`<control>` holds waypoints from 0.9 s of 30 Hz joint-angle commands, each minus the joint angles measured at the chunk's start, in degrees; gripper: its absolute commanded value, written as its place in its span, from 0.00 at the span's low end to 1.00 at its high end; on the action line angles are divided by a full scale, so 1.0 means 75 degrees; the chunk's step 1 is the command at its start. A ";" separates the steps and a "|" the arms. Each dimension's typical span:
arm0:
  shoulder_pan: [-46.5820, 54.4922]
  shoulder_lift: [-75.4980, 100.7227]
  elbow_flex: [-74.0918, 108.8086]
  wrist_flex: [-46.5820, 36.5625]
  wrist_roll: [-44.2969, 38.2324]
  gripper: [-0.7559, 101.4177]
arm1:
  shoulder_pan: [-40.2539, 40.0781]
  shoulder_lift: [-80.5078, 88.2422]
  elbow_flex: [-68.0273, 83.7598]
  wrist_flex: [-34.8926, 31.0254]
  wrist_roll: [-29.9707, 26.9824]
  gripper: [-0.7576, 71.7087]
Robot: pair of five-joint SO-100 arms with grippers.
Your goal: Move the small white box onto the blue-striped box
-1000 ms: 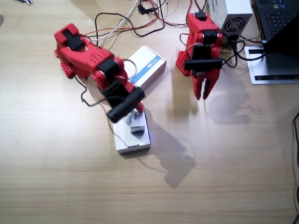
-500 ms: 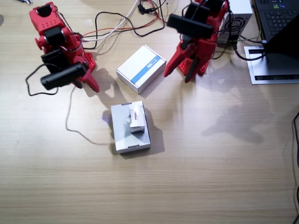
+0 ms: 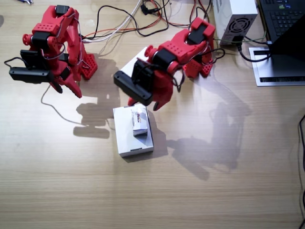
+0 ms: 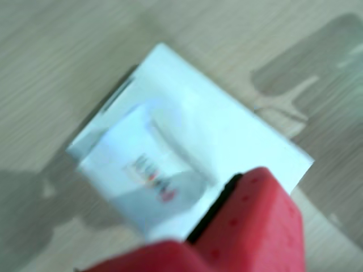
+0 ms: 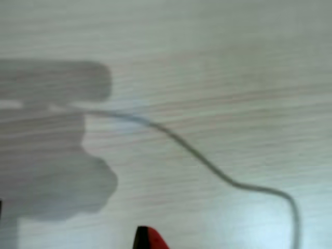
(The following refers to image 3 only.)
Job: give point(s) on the white box with blue stripe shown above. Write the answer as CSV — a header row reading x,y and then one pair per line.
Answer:
x,y
129,64

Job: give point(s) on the white power supply unit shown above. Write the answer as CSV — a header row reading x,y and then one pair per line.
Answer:
x,y
238,9

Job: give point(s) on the small white box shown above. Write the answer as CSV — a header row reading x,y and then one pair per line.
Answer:
x,y
139,121

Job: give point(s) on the black webcam on gripper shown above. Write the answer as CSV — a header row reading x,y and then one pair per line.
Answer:
x,y
28,74
133,88

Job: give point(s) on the plain white flat box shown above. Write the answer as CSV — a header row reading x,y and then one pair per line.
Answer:
x,y
124,138

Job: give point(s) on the red robot arm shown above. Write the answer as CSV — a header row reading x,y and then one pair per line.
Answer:
x,y
71,35
181,45

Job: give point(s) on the black laptop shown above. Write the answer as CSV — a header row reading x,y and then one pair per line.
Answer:
x,y
286,16

